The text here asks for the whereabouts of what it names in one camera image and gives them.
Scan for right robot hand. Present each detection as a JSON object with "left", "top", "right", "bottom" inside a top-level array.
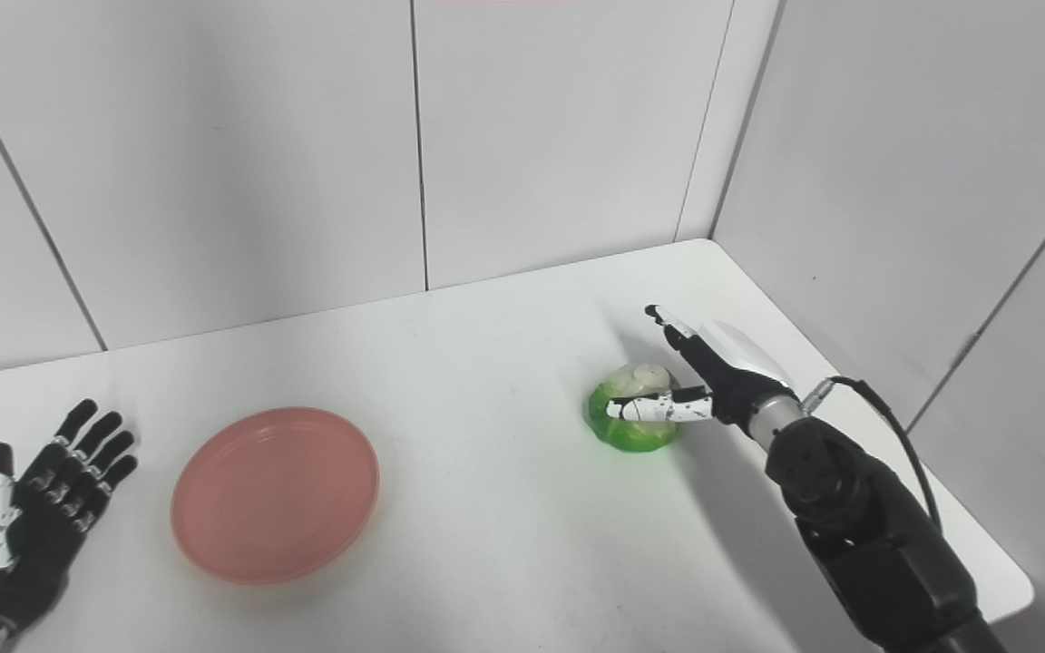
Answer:
[{"left": 606, "top": 304, "right": 800, "bottom": 429}]

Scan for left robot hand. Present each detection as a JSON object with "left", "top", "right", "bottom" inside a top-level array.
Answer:
[{"left": 0, "top": 399, "right": 139, "bottom": 638}]

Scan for green white cabbage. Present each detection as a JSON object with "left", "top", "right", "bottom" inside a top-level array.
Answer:
[{"left": 586, "top": 362, "right": 679, "bottom": 454}]

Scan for pink round plate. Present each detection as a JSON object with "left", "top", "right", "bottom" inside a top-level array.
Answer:
[{"left": 171, "top": 406, "right": 381, "bottom": 585}]

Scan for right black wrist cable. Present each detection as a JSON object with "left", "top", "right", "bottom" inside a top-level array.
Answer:
[{"left": 800, "top": 375, "right": 943, "bottom": 534}]

